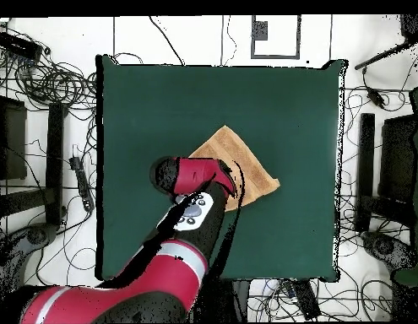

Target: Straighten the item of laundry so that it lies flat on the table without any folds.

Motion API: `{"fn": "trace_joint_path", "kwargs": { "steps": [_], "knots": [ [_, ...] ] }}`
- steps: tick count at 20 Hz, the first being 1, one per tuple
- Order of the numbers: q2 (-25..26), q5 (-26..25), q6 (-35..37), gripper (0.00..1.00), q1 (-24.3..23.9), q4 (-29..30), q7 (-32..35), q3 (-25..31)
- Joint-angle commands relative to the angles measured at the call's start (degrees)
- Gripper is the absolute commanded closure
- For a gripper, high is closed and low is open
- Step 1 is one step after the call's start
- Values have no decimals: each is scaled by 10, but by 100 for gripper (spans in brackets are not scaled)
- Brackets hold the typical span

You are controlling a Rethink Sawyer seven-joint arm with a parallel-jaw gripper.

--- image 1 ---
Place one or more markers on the orange terry towel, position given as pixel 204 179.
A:
pixel 249 162

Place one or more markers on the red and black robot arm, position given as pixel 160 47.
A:
pixel 161 276

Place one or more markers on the dark green table cloth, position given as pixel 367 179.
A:
pixel 161 118

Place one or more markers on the black power strip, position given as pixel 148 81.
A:
pixel 83 185

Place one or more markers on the black device with blue label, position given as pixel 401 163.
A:
pixel 305 298

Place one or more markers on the black stand bar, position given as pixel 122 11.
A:
pixel 365 172
pixel 55 162

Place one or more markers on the black power adapter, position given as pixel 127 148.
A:
pixel 376 98

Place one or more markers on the black furniture block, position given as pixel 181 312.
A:
pixel 397 158
pixel 12 141

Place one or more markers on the dark stand base with knob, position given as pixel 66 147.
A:
pixel 29 243
pixel 386 248

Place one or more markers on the black rod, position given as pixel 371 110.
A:
pixel 381 58

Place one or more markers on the black rectangular box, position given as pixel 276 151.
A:
pixel 19 45

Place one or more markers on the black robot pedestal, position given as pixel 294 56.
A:
pixel 229 300

